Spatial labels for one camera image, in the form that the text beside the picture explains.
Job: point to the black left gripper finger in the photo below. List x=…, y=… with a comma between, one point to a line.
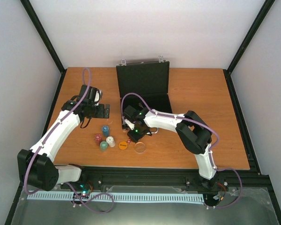
x=106, y=115
x=107, y=107

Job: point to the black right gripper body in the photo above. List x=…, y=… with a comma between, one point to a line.
x=147, y=130

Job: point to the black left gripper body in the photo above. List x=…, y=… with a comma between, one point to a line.
x=97, y=114

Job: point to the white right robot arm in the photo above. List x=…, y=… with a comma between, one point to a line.
x=192, y=131

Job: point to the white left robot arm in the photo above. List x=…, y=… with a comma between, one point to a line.
x=36, y=167

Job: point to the black poker set case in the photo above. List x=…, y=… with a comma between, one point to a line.
x=148, y=79

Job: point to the clear round disc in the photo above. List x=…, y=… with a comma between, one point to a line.
x=140, y=147

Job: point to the orange dealer button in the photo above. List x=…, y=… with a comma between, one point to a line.
x=123, y=145

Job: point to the blue poker chip stack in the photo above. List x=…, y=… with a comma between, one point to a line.
x=105, y=130

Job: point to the white poker chip stack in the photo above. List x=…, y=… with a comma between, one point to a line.
x=111, y=142

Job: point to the red poker chip stack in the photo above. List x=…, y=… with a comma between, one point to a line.
x=98, y=139

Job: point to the green poker chip stack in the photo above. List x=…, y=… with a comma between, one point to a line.
x=103, y=146

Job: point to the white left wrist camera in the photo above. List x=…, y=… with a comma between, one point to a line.
x=95, y=96

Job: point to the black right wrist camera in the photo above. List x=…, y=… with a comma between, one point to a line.
x=129, y=113

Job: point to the black aluminium frame rail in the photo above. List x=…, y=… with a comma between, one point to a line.
x=100, y=178

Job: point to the light blue slotted cable duct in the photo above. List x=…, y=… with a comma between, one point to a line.
x=119, y=197

